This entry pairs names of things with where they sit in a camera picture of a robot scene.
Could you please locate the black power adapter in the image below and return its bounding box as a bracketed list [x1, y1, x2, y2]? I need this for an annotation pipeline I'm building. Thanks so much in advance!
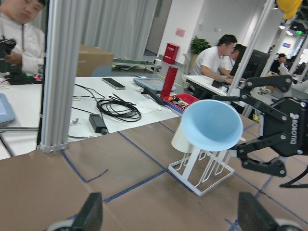
[89, 114, 109, 135]

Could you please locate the teach pendant tablet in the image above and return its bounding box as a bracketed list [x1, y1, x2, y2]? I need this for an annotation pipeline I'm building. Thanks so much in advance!
[133, 77, 164, 93]

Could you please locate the black smartphone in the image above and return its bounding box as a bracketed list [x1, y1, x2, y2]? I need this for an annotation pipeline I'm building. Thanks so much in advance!
[102, 77, 126, 90]

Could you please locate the white ikea cup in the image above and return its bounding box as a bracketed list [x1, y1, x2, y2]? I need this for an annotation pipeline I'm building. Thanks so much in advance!
[171, 124, 193, 153]

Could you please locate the coiled black cable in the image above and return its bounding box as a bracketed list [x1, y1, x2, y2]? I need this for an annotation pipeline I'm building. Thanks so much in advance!
[96, 93, 142, 122]

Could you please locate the aluminium frame post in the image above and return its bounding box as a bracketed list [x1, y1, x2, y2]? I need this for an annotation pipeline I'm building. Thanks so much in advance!
[39, 0, 85, 154]

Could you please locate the red parts tray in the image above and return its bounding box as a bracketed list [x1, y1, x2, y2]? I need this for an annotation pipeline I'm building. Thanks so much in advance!
[163, 93, 199, 116]

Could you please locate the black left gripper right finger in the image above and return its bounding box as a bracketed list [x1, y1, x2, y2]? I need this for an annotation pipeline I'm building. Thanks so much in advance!
[238, 192, 279, 231]

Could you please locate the light blue cup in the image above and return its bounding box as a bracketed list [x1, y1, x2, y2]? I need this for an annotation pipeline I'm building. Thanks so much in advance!
[180, 99, 243, 151]

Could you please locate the office worker white shirt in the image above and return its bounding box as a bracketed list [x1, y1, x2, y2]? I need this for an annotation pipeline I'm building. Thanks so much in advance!
[191, 34, 237, 84]

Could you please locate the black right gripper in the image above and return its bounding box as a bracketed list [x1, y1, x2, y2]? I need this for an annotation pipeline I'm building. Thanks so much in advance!
[212, 75, 308, 178]

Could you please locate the white wire cup rack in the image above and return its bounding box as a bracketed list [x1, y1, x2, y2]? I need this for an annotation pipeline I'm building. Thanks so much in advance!
[168, 147, 234, 196]

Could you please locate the seated person white shirt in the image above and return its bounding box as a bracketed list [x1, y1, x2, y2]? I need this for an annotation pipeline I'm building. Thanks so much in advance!
[0, 0, 46, 85]

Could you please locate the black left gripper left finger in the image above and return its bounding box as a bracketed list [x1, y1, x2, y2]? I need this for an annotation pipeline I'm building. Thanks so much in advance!
[71, 192, 103, 231]

